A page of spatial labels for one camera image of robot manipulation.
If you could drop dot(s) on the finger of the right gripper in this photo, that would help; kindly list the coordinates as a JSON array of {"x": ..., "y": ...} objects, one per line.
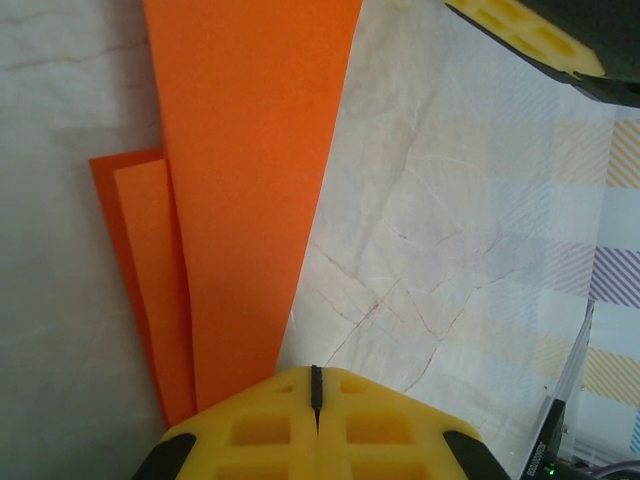
[{"x": 530, "y": 37}]

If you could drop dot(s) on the aluminium side floor beam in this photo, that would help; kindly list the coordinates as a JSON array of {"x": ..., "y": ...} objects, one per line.
[{"x": 571, "y": 350}]

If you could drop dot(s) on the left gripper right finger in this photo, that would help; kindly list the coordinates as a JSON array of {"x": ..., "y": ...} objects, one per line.
[{"x": 390, "y": 425}]

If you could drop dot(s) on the orange paper sheet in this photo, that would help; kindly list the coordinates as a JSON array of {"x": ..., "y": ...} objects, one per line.
[{"x": 240, "y": 150}]

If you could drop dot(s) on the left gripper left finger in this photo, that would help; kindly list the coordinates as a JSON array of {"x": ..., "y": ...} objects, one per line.
[{"x": 250, "y": 425}]

